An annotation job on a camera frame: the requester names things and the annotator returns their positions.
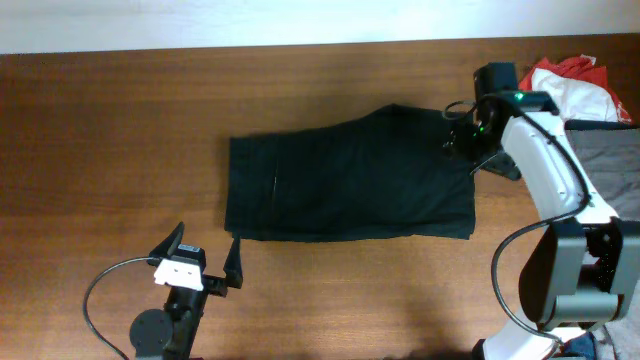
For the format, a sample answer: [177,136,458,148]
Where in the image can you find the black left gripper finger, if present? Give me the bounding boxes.
[149,222,184,258]
[223,236,243,289]

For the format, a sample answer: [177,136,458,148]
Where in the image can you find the black shorts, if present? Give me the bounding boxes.
[224,104,476,242]

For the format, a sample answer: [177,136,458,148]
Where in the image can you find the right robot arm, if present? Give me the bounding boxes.
[442,91,639,359]

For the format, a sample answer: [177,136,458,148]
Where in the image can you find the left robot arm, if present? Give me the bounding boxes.
[129,223,244,360]

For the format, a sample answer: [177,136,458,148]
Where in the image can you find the dark navy garment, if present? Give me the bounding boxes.
[564,119,639,131]

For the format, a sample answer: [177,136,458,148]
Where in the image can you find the white garment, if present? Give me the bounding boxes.
[531,68,618,122]

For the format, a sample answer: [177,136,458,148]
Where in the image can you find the grey garment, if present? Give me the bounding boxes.
[567,129,639,221]

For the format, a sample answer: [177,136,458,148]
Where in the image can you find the red garment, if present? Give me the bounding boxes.
[519,55,633,124]

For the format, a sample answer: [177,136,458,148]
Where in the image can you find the blue jeans garment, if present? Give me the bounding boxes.
[562,332,596,360]

